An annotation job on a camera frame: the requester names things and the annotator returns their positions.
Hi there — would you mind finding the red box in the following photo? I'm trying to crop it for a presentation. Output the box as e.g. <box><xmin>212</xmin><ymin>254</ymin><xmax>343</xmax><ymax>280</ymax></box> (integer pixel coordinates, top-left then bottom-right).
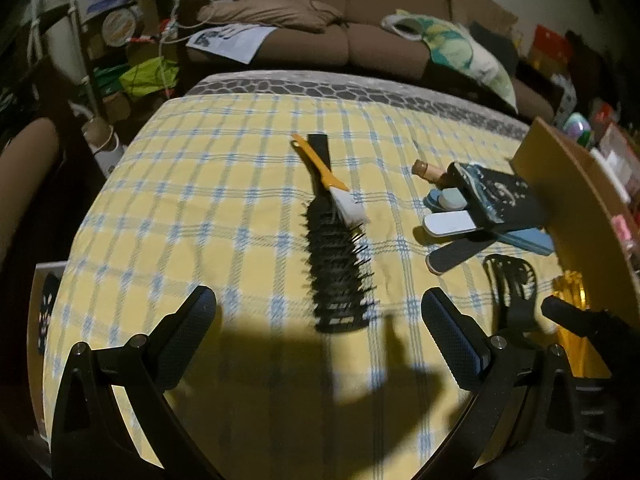
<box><xmin>531</xmin><ymin>24</ymin><xmax>573</xmax><ymax>66</ymax></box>

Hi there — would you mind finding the blue nail buffer block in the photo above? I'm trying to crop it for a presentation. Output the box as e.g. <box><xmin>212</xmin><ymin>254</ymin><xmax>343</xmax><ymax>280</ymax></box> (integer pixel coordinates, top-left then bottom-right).
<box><xmin>495</xmin><ymin>226</ymin><xmax>557</xmax><ymax>257</ymax></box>

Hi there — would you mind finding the black hair claw clip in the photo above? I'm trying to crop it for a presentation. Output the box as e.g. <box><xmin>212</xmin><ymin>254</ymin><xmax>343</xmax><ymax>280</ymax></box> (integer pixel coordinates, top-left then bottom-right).
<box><xmin>482</xmin><ymin>254</ymin><xmax>540</xmax><ymax>333</ymax></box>

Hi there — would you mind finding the black printed pouch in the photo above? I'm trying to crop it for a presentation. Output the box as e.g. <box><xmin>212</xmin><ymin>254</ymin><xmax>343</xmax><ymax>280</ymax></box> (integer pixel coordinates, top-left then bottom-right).
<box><xmin>447</xmin><ymin>161</ymin><xmax>551</xmax><ymax>233</ymax></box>

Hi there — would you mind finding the white board with black print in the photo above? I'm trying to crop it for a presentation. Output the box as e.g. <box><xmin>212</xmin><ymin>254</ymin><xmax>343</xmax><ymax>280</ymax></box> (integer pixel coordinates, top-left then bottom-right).
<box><xmin>27</xmin><ymin>260</ymin><xmax>67</xmax><ymax>438</ymax></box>

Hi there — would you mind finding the white printed paper sheet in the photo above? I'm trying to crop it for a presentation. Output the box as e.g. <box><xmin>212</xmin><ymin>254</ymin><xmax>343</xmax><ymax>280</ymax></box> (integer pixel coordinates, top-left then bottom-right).
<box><xmin>186</xmin><ymin>24</ymin><xmax>277</xmax><ymax>65</ymax></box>

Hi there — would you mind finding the brown padded armrest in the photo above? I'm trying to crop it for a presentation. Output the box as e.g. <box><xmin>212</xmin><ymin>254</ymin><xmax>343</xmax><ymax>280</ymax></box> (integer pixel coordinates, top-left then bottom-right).
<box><xmin>0</xmin><ymin>117</ymin><xmax>62</xmax><ymax>281</ymax></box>

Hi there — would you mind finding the small wooden bottle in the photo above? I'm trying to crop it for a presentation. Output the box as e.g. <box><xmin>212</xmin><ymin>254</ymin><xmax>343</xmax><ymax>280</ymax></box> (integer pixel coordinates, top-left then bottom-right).
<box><xmin>412</xmin><ymin>159</ymin><xmax>451</xmax><ymax>186</ymax></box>

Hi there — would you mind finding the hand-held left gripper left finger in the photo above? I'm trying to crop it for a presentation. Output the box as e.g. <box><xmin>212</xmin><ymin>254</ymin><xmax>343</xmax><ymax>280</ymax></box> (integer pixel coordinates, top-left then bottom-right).
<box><xmin>50</xmin><ymin>285</ymin><xmax>221</xmax><ymax>480</ymax></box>

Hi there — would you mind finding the white rope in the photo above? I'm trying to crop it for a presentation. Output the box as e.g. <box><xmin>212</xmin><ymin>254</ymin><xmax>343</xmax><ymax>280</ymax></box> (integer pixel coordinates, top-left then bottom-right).
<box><xmin>25</xmin><ymin>0</ymin><xmax>81</xmax><ymax>61</ymax></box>

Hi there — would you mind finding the black vented hairbrush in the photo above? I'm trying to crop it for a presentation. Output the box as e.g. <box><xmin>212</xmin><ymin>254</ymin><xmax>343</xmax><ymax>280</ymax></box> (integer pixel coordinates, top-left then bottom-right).
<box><xmin>306</xmin><ymin>132</ymin><xmax>378</xmax><ymax>335</ymax></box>

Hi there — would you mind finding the grey patterned cloth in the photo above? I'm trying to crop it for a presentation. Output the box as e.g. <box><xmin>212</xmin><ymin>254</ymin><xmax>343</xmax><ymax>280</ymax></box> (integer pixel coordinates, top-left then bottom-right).
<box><xmin>186</xmin><ymin>71</ymin><xmax>532</xmax><ymax>137</ymax></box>

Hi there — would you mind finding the brown sofa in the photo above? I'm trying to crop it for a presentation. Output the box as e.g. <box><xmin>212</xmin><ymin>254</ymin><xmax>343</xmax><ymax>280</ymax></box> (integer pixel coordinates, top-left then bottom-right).
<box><xmin>235</xmin><ymin>0</ymin><xmax>556</xmax><ymax>122</ymax></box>

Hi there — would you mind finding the round tin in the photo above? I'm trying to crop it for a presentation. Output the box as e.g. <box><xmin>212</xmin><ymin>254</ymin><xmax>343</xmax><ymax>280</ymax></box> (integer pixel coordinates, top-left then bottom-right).
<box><xmin>101</xmin><ymin>7</ymin><xmax>136</xmax><ymax>41</ymax></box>

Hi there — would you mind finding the yellow checked cloth desktop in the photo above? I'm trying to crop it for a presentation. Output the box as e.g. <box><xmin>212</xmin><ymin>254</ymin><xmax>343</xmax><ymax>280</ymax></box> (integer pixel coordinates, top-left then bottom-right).
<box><xmin>42</xmin><ymin>95</ymin><xmax>617</xmax><ymax>480</ymax></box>

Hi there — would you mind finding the orange handled small brush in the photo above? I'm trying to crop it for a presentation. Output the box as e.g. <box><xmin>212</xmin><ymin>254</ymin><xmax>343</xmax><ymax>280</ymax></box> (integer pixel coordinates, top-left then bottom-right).
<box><xmin>291</xmin><ymin>133</ymin><xmax>370</xmax><ymax>227</ymax></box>

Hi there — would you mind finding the white nail file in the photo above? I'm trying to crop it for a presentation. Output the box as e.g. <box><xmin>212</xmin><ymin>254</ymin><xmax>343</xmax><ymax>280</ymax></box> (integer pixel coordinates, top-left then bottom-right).
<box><xmin>422</xmin><ymin>210</ymin><xmax>481</xmax><ymax>237</ymax></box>

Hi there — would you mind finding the brown cushion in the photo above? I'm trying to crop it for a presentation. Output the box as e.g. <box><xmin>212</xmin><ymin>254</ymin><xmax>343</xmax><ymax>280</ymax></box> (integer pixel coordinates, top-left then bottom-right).
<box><xmin>197</xmin><ymin>0</ymin><xmax>346</xmax><ymax>36</ymax></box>

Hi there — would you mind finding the black nail file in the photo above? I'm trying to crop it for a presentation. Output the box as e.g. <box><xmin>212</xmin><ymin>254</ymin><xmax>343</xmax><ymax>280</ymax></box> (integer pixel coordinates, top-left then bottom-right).
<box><xmin>425</xmin><ymin>235</ymin><xmax>501</xmax><ymax>276</ymax></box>

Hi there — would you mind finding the round blue white case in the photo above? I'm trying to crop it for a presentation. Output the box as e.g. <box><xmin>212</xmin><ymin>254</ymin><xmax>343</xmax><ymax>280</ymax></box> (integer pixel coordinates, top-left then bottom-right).
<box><xmin>426</xmin><ymin>187</ymin><xmax>468</xmax><ymax>212</ymax></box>

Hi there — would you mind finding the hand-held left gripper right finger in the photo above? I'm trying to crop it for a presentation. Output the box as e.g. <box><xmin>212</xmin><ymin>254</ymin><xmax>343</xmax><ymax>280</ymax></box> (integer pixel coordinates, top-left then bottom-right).
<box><xmin>421</xmin><ymin>287</ymin><xmax>591</xmax><ymax>480</ymax></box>

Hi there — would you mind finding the cardboard box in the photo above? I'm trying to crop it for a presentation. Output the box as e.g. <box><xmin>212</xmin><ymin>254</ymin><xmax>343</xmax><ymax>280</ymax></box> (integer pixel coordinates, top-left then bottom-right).
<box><xmin>511</xmin><ymin>117</ymin><xmax>640</xmax><ymax>291</ymax></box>

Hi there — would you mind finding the floral pillow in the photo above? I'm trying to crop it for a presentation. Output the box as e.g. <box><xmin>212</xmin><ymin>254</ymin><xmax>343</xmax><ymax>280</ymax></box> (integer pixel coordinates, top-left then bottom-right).
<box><xmin>382</xmin><ymin>9</ymin><xmax>519</xmax><ymax>113</ymax></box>

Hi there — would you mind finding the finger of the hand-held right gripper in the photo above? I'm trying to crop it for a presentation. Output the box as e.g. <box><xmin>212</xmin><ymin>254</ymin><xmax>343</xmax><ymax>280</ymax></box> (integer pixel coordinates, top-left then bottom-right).
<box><xmin>541</xmin><ymin>294</ymin><xmax>617</xmax><ymax>343</ymax></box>

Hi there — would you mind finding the green bag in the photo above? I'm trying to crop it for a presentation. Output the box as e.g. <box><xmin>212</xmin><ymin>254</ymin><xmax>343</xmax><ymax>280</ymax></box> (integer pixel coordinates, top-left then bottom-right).
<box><xmin>119</xmin><ymin>56</ymin><xmax>180</xmax><ymax>98</ymax></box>

